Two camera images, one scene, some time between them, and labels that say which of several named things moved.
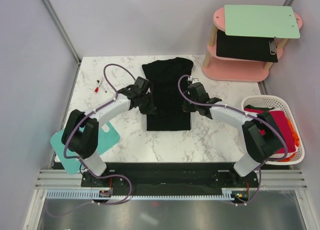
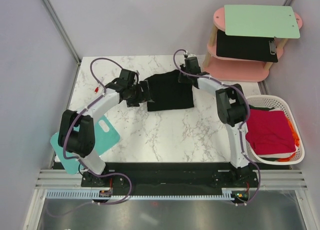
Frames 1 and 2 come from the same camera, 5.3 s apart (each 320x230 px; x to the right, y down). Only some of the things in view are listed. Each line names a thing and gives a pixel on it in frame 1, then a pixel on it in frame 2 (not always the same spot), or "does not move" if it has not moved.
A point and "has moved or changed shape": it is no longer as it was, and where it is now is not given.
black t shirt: x=164 y=75 has moved or changed shape
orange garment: x=296 y=141 does not move
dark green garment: x=250 y=106 does not move
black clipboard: x=246 y=48 does not move
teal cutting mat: x=108 y=136 does not move
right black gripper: x=186 y=108 to x=181 y=79
